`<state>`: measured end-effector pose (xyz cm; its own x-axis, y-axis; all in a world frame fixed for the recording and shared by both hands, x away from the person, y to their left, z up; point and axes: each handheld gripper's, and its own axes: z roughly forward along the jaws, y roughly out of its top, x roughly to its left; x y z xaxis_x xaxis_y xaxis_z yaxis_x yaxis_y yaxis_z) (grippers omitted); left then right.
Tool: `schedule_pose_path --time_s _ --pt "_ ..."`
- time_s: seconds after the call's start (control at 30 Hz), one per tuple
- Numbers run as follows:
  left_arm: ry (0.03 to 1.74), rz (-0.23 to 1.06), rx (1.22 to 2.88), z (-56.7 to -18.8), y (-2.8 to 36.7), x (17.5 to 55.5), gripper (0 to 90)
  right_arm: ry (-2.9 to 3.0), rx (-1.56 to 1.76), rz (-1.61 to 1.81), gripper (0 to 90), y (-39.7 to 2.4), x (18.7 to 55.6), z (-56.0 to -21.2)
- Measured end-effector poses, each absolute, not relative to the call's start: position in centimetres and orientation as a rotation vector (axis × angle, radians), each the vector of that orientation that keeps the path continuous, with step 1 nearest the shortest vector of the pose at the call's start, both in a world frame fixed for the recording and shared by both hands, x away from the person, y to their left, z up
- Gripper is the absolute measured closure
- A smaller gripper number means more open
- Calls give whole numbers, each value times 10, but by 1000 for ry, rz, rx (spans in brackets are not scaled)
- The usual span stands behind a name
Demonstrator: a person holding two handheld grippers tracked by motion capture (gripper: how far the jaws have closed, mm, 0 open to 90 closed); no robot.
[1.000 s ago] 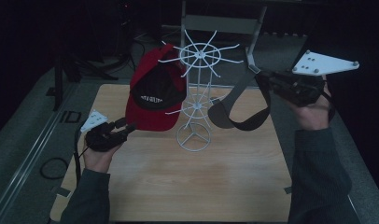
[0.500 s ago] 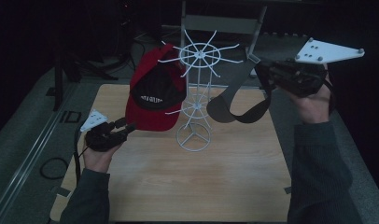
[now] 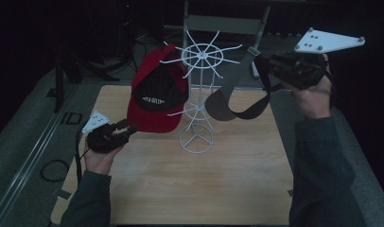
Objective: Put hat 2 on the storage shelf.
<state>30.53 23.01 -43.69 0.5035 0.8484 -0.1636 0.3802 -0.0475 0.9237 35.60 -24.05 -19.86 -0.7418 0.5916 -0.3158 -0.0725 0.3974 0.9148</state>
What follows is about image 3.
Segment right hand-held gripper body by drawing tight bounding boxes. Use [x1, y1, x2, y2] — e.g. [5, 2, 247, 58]
[271, 26, 366, 90]

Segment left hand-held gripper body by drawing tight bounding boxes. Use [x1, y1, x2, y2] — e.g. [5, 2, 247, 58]
[81, 110, 127, 154]

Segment red baseball cap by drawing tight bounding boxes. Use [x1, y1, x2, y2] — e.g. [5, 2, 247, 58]
[127, 44, 190, 134]

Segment white wire rack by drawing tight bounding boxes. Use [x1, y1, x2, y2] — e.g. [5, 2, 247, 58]
[159, 28, 244, 155]

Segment person's right hand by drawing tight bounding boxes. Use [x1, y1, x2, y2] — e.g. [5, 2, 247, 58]
[281, 54, 334, 120]

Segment black tripod stand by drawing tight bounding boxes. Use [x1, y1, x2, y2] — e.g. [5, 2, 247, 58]
[52, 53, 122, 114]

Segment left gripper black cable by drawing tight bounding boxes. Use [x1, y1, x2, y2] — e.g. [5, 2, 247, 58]
[74, 124, 90, 185]

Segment black rectangular floor frame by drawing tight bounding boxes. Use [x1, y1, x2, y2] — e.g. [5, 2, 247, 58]
[61, 112, 84, 126]

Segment grey metal table frame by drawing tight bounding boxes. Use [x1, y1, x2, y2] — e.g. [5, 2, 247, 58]
[179, 0, 273, 79]

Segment black cable loop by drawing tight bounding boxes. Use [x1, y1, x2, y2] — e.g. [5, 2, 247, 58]
[39, 159, 71, 183]

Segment black floor cables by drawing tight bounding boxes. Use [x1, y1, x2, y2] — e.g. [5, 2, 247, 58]
[130, 41, 150, 88]

